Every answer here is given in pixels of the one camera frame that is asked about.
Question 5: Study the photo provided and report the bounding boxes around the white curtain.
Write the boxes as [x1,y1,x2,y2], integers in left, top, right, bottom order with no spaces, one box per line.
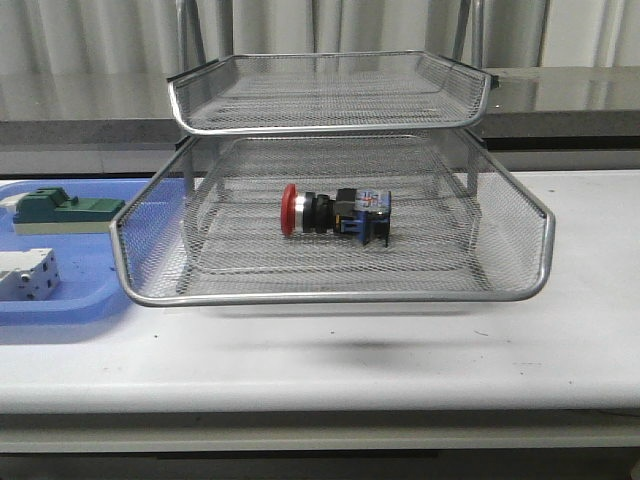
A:
[1,1,639,75]

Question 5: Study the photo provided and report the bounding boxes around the white circuit breaker block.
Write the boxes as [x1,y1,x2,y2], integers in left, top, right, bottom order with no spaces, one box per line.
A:
[1,248,60,301]

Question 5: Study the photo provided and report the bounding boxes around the grey metal rack frame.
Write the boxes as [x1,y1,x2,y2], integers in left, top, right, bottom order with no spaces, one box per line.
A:
[172,0,501,199]

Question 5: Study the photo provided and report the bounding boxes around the green electrical switch block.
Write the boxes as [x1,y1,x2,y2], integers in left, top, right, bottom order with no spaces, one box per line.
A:
[1,187,125,235]

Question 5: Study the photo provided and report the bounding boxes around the red emergency push button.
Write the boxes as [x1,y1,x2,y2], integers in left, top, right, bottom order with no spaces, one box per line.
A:
[280,184,392,245]

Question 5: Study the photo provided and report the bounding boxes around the grey stone counter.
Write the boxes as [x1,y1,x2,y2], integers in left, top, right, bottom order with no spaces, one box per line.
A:
[1,67,639,151]

